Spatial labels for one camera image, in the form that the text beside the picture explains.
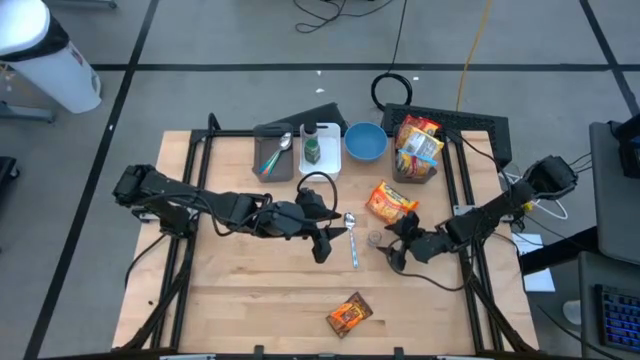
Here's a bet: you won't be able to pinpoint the white computer mouse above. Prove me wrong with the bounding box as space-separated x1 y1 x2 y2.
563 299 584 326

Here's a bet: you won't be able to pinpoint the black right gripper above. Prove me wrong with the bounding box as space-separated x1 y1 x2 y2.
376 211 455 274

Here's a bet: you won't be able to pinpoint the red yellow noodle packet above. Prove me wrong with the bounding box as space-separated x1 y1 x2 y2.
398 113 444 137

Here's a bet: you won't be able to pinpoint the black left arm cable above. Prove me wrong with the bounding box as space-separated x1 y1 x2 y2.
295 170 340 222

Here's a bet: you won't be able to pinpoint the orange noodle packet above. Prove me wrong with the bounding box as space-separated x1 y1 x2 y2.
364 180 420 226

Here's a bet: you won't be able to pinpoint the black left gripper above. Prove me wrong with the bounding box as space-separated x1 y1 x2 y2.
257 198 349 265

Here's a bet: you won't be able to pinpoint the white paper sheet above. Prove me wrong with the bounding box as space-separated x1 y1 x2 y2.
510 232 557 294

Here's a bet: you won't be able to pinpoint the grey cabinet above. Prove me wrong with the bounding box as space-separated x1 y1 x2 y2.
589 121 640 266

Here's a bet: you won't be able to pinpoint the grey desk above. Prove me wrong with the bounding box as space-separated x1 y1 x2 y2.
578 251 640 360

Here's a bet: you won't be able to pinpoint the orange handle metal spoon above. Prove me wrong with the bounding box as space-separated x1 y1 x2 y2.
264 131 294 177

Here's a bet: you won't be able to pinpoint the yellow cable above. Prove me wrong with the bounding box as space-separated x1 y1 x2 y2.
455 0 495 112

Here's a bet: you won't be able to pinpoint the blue bowl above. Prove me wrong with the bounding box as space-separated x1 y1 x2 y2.
343 121 390 163

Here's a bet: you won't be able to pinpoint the black electronic device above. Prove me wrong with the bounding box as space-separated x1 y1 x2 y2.
617 113 640 180

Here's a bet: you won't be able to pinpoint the backlit computer keyboard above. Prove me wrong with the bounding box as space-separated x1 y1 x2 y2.
594 283 640 355

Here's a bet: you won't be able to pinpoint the silver metal spoon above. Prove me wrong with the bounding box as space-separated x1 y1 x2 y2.
342 211 360 270

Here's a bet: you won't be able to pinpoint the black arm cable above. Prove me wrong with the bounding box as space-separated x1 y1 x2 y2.
295 170 340 222
388 238 474 293

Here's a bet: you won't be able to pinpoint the brown orange foil pouch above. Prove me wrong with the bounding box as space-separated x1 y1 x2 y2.
325 291 375 340

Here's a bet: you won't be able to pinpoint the black aluminium table frame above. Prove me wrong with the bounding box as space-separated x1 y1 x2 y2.
114 112 539 360

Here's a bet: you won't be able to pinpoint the coiled black floor cable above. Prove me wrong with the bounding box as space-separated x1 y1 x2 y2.
370 72 415 112

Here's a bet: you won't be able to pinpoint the white plastic bin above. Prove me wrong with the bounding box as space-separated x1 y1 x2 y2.
298 122 343 183

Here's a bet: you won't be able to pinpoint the grey metal floor foot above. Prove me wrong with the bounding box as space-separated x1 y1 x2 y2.
0 101 56 125

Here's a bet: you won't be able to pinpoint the white trash can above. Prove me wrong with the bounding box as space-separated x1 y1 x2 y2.
0 0 104 115

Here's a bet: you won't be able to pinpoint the black flat panel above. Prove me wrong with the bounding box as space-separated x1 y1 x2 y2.
277 102 350 134

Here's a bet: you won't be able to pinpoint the green lid glass jar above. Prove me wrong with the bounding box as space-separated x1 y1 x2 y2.
303 138 322 166

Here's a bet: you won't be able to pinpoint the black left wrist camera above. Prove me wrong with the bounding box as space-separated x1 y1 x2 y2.
294 188 334 222

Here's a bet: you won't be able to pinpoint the black perforated metal panel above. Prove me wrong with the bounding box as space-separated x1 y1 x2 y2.
380 103 514 171

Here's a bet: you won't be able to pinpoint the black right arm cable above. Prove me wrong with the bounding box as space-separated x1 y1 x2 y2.
388 238 474 293

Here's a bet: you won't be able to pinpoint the black floor object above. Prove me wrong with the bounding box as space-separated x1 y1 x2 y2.
0 156 21 182

